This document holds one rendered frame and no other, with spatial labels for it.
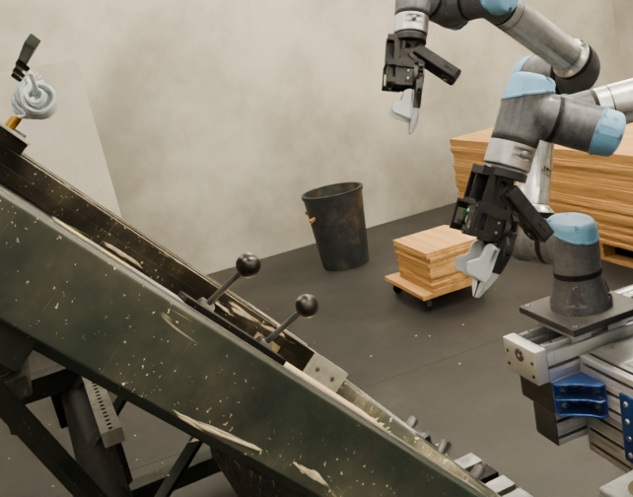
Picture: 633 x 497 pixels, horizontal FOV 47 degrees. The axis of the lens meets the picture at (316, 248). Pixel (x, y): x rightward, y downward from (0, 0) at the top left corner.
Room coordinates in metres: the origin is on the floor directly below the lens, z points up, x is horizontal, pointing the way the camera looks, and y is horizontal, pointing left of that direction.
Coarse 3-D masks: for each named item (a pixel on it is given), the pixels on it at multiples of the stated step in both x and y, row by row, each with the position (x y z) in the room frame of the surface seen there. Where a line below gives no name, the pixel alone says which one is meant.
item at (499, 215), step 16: (480, 176) 1.13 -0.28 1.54; (496, 176) 1.12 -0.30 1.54; (512, 176) 1.11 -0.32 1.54; (464, 192) 1.14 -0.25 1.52; (480, 192) 1.13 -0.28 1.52; (496, 192) 1.12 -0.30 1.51; (480, 208) 1.09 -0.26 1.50; (496, 208) 1.10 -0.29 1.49; (512, 208) 1.12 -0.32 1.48; (464, 224) 1.13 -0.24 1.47; (480, 224) 1.10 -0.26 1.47; (496, 224) 1.10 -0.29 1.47; (512, 224) 1.11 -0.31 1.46; (496, 240) 1.10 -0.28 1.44
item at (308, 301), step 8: (304, 296) 1.07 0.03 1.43; (312, 296) 1.07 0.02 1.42; (296, 304) 1.07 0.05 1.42; (304, 304) 1.06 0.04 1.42; (312, 304) 1.06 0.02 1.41; (296, 312) 1.08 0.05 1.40; (304, 312) 1.06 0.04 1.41; (312, 312) 1.06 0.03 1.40; (288, 320) 1.08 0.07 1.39; (280, 328) 1.08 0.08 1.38; (272, 336) 1.09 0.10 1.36; (264, 344) 1.09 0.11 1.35; (272, 344) 1.10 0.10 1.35
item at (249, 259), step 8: (240, 256) 1.04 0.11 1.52; (248, 256) 1.04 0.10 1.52; (256, 256) 1.04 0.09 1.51; (240, 264) 1.03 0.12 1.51; (248, 264) 1.03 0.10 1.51; (256, 264) 1.03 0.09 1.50; (240, 272) 1.03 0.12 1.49; (248, 272) 1.03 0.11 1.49; (256, 272) 1.04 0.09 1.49; (232, 280) 1.05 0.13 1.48; (224, 288) 1.05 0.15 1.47; (216, 296) 1.06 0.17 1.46; (200, 304) 1.06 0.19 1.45; (208, 304) 1.06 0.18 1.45
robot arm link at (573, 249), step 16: (560, 224) 1.68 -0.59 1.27; (576, 224) 1.66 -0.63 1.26; (592, 224) 1.66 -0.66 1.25; (560, 240) 1.67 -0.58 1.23; (576, 240) 1.64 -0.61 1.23; (592, 240) 1.65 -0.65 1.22; (544, 256) 1.71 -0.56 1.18; (560, 256) 1.67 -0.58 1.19; (576, 256) 1.65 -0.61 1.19; (592, 256) 1.65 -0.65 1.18; (560, 272) 1.67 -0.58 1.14; (576, 272) 1.65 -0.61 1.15; (592, 272) 1.64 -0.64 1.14
